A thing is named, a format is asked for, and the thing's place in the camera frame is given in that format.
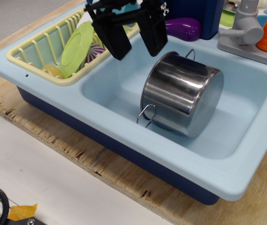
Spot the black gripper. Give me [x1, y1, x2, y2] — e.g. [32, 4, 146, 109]
[84, 0, 168, 60]

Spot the stainless steel pot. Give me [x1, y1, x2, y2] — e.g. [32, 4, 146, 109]
[139, 52, 224, 138]

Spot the light blue toy sink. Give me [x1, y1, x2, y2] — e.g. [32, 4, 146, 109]
[0, 1, 267, 206]

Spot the teal plastic cup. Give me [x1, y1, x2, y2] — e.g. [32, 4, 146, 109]
[112, 2, 141, 27]

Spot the purple white striped ball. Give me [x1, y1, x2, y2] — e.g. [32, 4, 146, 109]
[84, 44, 105, 63]

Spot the purple toy eggplant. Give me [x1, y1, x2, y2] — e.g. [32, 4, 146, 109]
[166, 17, 202, 42]

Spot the green plastic plate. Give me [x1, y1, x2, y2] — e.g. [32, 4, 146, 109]
[58, 21, 94, 79]

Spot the yellow dish rack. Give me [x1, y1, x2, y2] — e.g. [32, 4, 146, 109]
[6, 6, 143, 86]

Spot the dark blue box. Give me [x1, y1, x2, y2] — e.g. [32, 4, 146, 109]
[162, 0, 224, 40]

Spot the yellow round toy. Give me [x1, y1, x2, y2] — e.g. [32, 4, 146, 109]
[41, 65, 64, 79]

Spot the green toy plate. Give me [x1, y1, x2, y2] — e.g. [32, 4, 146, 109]
[220, 10, 236, 27]

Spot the grey toy faucet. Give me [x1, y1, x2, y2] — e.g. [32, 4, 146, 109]
[218, 0, 267, 64]

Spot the blue toy item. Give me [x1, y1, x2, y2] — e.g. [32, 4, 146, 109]
[257, 10, 267, 28]

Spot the wooden plywood board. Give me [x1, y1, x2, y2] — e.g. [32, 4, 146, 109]
[0, 0, 267, 225]

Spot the yellow tape piece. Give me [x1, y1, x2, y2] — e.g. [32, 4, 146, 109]
[8, 203, 38, 221]

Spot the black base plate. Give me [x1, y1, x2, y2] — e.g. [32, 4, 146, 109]
[4, 217, 46, 225]

